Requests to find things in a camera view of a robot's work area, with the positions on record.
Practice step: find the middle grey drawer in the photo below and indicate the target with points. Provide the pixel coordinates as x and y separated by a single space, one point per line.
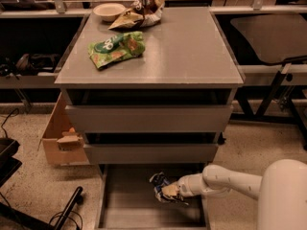
150 154

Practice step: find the blue Kettle chip bag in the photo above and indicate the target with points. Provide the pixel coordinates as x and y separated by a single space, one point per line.
159 180

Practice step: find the dark bag on shelf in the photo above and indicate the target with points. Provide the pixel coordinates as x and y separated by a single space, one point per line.
32 64

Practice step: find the brown and white chip bag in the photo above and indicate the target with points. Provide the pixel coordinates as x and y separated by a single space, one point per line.
141 13

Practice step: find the open bottom grey drawer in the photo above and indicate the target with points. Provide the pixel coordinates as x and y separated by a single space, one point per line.
128 201

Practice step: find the cardboard box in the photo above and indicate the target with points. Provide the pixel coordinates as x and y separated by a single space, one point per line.
62 144

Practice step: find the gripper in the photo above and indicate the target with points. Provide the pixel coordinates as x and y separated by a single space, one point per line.
186 187

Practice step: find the grey drawer cabinet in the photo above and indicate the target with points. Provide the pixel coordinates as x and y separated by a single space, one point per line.
185 64

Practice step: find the top grey drawer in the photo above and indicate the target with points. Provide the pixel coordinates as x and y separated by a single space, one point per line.
147 119

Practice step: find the black stand base with cables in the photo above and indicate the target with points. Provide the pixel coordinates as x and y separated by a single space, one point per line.
33 213

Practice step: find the green chip bag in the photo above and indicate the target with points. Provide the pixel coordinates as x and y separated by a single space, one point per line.
120 47

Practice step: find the black office chair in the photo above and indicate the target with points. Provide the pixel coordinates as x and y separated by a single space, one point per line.
277 39

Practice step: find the white bowl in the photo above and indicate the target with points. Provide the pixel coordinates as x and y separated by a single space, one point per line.
109 11

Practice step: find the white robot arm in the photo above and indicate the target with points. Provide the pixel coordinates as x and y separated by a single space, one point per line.
281 191

